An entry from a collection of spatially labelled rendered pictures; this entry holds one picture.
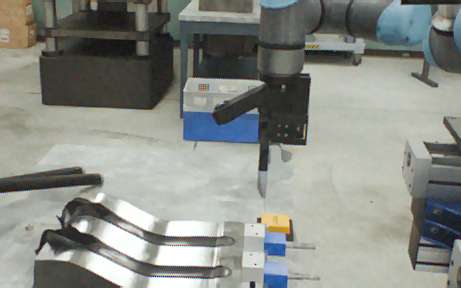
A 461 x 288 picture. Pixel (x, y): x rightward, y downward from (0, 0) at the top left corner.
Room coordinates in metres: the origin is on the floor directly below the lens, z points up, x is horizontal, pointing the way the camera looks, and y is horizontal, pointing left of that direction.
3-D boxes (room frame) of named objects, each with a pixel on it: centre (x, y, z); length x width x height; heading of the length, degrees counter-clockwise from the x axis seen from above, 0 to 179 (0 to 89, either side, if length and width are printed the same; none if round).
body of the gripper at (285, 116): (1.00, -0.11, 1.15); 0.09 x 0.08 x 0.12; 86
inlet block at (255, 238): (1.00, -0.12, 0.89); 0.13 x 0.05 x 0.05; 87
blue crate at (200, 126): (4.27, -0.06, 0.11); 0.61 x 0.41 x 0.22; 87
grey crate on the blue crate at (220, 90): (4.27, -0.06, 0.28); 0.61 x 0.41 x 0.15; 87
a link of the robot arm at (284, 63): (1.00, -0.10, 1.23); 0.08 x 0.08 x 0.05
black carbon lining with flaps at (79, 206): (0.96, 0.14, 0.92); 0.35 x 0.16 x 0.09; 87
